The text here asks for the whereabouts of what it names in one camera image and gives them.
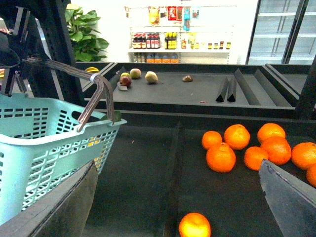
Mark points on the brown small fruit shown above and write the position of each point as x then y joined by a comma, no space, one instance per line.
187,78

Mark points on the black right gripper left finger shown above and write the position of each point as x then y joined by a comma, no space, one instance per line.
63,212

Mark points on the green potted plant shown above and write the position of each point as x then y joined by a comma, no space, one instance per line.
88,46

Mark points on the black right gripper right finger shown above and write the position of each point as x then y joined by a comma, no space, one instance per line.
291,201

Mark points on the black triangular divider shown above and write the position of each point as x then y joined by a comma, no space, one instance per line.
222,90
232,90

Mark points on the glass door refrigerator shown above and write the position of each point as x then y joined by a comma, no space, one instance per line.
284,32

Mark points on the pale green pear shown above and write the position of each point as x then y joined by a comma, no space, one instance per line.
151,77

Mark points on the white product shelf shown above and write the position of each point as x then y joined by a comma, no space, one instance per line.
182,33

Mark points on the green red apple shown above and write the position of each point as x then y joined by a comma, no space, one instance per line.
135,73

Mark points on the orange tangerine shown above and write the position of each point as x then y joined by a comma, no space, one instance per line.
254,156
269,130
304,155
237,137
311,175
221,158
210,139
194,225
278,150

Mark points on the green avocado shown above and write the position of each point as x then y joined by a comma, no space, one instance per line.
117,116

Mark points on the dark red fruit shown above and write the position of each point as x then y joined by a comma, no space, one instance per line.
125,81

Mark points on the light blue plastic basket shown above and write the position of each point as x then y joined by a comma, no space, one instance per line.
41,146

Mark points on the yellow star fruit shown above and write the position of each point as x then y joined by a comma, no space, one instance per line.
92,70

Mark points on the yellow mango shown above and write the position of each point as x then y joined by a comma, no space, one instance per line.
96,152

